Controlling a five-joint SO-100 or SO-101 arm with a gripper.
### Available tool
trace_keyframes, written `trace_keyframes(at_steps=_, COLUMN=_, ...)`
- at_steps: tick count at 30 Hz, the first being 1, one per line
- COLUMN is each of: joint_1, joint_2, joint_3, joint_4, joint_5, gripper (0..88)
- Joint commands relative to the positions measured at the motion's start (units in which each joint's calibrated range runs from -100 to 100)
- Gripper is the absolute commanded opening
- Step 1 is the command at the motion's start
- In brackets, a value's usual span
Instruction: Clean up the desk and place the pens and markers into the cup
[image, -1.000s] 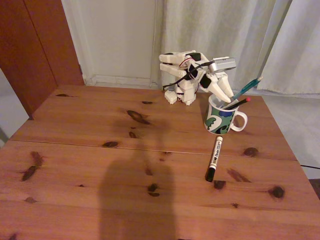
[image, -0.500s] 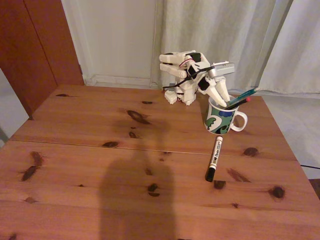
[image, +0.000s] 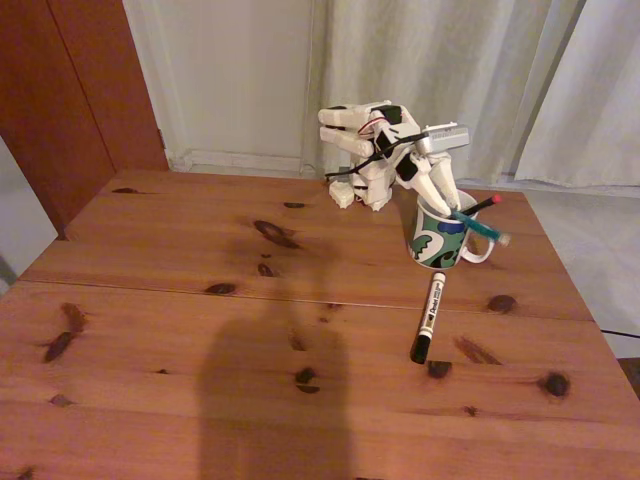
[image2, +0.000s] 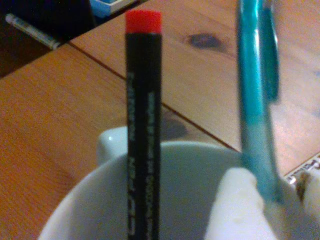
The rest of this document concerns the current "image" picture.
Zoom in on black pen red end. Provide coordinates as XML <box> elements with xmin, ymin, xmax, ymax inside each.
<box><xmin>462</xmin><ymin>194</ymin><xmax>503</xmax><ymax>217</ymax></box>

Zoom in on teal transparent pen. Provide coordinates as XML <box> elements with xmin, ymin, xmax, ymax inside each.
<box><xmin>450</xmin><ymin>208</ymin><xmax>512</xmax><ymax>248</ymax></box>

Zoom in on white Pentel marker black cap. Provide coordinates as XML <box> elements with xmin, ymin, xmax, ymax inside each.
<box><xmin>409</xmin><ymin>271</ymin><xmax>447</xmax><ymax>365</ymax></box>

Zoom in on white mug green blue pattern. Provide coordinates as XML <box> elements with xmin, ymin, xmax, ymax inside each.
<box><xmin>408</xmin><ymin>192</ymin><xmax>496</xmax><ymax>270</ymax></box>

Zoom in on wide white curtain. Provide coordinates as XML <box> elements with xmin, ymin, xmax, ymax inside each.
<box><xmin>303</xmin><ymin>0</ymin><xmax>586</xmax><ymax>187</ymax></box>

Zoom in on narrow white curtain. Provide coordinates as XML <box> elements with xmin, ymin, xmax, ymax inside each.
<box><xmin>514</xmin><ymin>0</ymin><xmax>640</xmax><ymax>187</ymax></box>

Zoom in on white door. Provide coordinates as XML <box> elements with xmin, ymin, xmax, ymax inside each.
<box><xmin>122</xmin><ymin>0</ymin><xmax>315</xmax><ymax>171</ymax></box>

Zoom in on brown wooden cabinet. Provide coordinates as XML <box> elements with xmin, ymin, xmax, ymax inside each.
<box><xmin>0</xmin><ymin>0</ymin><xmax>169</xmax><ymax>239</ymax></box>

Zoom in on black camera cable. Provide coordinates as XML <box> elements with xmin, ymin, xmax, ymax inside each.
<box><xmin>323</xmin><ymin>130</ymin><xmax>431</xmax><ymax>179</ymax></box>

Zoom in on silver camera box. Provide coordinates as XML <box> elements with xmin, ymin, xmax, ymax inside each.
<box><xmin>416</xmin><ymin>121</ymin><xmax>472</xmax><ymax>154</ymax></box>

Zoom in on red white servo wires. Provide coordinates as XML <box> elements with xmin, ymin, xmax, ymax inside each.
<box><xmin>356</xmin><ymin>111</ymin><xmax>397</xmax><ymax>139</ymax></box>

